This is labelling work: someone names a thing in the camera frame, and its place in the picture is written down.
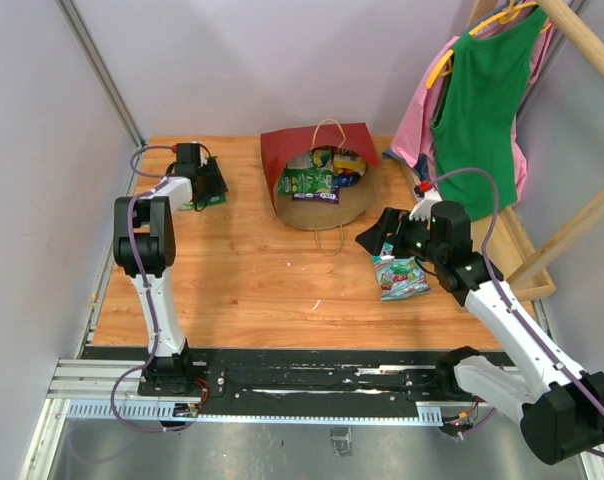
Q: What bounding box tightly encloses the teal candy packet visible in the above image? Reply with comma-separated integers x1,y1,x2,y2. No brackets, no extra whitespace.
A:
372,243,430,301

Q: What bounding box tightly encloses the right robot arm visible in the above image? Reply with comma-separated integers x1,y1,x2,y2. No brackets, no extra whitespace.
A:
356,201,604,465

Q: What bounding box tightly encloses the yellow clothes hanger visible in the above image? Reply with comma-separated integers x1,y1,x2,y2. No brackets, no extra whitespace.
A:
425,1,538,90

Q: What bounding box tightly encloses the red brown paper bag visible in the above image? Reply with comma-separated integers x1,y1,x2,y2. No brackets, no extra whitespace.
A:
260,119,380,238

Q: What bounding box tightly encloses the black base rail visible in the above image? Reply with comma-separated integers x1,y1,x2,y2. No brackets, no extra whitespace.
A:
136,347,498,421

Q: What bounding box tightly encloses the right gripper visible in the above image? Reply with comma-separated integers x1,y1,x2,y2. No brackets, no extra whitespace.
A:
355,207,444,265

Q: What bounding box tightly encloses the wooden clothes rack frame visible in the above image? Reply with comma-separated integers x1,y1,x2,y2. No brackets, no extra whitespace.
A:
395,0,604,304

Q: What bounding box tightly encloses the green Fox's candy packet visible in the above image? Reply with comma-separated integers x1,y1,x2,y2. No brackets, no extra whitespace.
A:
176,155,228,212

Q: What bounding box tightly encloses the blue grey shirt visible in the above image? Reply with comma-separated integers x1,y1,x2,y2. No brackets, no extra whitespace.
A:
383,148,431,202

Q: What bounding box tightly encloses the white cable duct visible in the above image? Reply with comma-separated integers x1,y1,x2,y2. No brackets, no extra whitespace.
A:
66,399,443,426

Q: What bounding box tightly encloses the green tank top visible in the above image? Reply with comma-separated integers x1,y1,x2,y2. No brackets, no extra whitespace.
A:
432,7,547,208

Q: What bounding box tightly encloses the pink shirt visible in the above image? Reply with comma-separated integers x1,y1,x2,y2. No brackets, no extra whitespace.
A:
389,24,555,204

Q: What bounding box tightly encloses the aluminium corner post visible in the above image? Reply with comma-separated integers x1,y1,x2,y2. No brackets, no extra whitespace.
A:
54,0,147,151

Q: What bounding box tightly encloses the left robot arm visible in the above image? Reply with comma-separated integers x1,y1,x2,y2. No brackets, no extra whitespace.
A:
112,141,228,396

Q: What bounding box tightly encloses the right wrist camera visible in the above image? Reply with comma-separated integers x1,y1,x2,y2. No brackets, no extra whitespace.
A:
409,188,442,221

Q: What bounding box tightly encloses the purple snack packet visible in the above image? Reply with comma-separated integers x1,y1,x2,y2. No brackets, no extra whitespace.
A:
292,187,340,204

